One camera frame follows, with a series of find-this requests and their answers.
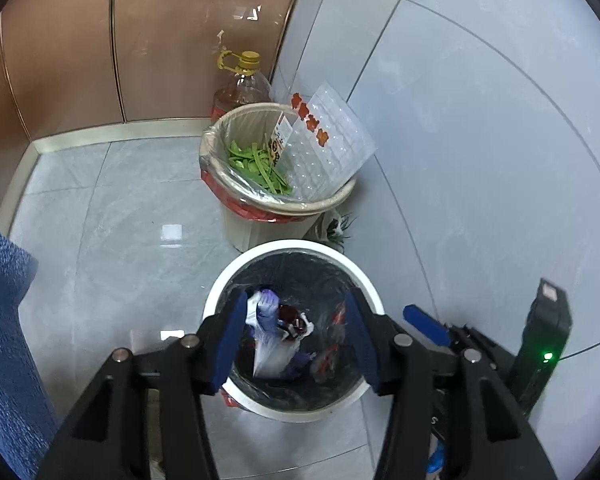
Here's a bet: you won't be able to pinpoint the purple wrapper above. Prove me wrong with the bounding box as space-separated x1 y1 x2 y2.
254 286 281 334
285 351 314 380

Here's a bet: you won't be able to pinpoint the plastic bag with greens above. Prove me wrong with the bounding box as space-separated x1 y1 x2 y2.
305 210 357 254

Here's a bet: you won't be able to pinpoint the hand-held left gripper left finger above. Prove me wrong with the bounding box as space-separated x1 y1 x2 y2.
34 290 249 480

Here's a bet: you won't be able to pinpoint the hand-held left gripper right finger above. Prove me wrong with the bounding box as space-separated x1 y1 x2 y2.
343 286 559 480

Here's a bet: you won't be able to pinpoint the brown kitchen base cabinet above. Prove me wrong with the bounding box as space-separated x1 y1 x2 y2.
0 0 312 226

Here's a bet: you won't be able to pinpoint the white plastic bag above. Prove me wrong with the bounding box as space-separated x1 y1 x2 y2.
245 292 315 380

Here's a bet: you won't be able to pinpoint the green vegetable scraps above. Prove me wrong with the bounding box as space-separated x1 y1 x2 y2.
227 140 295 196

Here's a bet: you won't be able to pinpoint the clear plastic blister tray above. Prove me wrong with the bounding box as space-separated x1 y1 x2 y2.
272 82 379 202

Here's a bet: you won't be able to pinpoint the large yellow-capped oil bottle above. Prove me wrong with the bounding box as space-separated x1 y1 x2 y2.
211 50 274 124

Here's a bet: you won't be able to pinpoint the white trash bin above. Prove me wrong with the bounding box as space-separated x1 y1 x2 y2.
201 240 385 422

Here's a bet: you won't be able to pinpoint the red snack packet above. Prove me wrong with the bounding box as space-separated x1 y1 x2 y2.
312 302 349 384

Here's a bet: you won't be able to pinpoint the brown red snack wrapper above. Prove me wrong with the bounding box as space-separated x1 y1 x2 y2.
278 305 311 341

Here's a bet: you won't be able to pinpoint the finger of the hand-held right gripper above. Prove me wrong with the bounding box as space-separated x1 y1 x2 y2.
402 303 512 377

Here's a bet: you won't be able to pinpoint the black bin liner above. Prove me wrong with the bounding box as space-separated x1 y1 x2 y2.
215 252 374 402

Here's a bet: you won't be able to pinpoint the blue fluffy mat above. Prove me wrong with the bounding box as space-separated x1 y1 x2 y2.
0 220 61 472

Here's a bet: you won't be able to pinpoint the beige trash bin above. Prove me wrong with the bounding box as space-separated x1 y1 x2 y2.
199 102 358 254

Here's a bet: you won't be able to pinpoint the red bin liner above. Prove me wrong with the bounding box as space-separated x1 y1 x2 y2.
200 169 302 224

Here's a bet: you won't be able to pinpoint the printed paper packet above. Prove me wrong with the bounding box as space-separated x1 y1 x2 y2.
269 112 299 166

